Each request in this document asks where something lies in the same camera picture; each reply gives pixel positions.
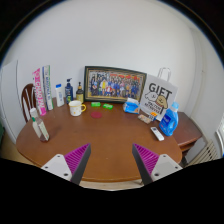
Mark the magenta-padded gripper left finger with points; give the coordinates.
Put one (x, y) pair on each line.
(77, 160)

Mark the white paper gift bag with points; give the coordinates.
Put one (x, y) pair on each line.
(158, 96)

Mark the blue detergent bottle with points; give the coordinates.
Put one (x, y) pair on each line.
(168, 122)

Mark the small green packet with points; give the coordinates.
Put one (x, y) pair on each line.
(95, 104)
(107, 106)

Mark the white mug yellow rim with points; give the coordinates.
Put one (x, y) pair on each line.
(75, 108)

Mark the brown wooden chair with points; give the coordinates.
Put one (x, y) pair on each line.
(26, 100)

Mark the flat round red coaster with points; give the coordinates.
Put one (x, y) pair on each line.
(96, 115)

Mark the amber pump bottle yellow label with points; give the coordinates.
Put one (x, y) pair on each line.
(80, 95)

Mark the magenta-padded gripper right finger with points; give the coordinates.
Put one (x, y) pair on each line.
(146, 160)

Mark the framed group photo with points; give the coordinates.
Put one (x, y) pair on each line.
(115, 85)

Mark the dark wooden side table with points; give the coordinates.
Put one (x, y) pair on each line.
(186, 128)

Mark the white radiator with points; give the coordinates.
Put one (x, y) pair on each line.
(203, 153)

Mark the blue tissue pack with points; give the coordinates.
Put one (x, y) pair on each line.
(131, 106)

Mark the white remote control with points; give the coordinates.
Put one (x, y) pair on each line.
(157, 133)

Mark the dark blue pump bottle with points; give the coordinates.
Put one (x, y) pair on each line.
(69, 92)

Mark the small snack packet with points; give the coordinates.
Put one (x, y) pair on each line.
(144, 118)

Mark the clear plastic bottle green label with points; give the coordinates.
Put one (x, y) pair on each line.
(40, 128)

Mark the white lotion bottle blue cap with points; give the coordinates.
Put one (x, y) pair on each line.
(59, 96)

